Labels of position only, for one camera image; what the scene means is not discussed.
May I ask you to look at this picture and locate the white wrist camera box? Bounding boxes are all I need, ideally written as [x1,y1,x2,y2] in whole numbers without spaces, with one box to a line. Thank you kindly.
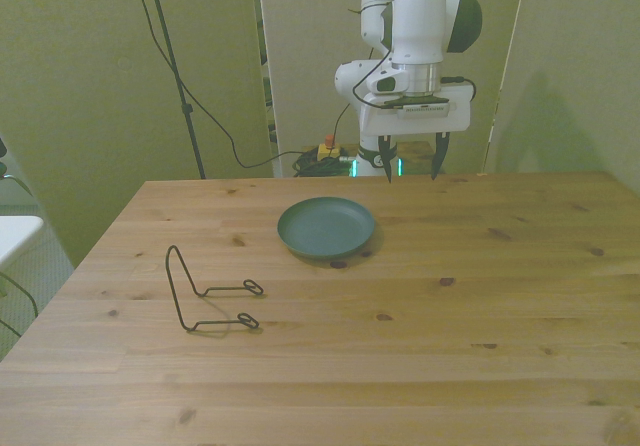
[380,94,451,120]

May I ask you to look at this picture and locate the coiled dark cable bundle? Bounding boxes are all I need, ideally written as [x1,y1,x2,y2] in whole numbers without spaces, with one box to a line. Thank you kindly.
[292,148,359,178]

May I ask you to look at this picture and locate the black tripod pole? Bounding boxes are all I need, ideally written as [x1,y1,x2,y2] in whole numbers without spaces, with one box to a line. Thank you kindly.
[142,0,207,181]

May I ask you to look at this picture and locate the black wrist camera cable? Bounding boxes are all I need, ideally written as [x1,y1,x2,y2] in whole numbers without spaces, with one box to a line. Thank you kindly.
[347,0,396,112]

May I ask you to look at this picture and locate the thin dark floor cable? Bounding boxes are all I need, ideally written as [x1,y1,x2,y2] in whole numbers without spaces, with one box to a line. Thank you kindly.
[0,270,41,340]

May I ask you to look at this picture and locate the yellow emergency stop box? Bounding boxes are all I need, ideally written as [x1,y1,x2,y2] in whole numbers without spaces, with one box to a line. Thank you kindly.
[317,134,342,161]

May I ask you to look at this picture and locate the white side table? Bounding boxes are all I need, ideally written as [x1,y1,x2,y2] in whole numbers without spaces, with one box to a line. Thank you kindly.
[0,215,45,270]

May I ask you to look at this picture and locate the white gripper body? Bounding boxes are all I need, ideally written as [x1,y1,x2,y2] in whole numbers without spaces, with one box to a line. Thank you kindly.
[358,84,475,137]

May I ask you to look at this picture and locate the beige room divider panel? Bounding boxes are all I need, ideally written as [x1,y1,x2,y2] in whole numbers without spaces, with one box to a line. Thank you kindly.
[485,0,640,187]

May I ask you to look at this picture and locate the dark green round plate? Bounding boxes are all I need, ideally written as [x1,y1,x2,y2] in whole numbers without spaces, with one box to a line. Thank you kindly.
[277,196,377,261]

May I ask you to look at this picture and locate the black gripper connector cable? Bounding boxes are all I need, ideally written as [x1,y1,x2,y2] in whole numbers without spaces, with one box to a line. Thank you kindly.
[439,75,477,102]

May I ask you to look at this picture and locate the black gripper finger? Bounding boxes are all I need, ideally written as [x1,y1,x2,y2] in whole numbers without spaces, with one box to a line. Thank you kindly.
[378,134,399,185]
[430,132,451,182]

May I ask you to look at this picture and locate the long black floor cable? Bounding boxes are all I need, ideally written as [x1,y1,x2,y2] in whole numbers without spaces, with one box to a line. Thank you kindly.
[127,0,321,170]

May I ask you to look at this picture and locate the thin emergency stop cable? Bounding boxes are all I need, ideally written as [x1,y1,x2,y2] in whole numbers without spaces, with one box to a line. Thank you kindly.
[328,102,352,138]

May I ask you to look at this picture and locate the black wire plate stand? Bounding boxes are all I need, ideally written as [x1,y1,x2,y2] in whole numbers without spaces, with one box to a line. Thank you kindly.
[165,244,265,334]

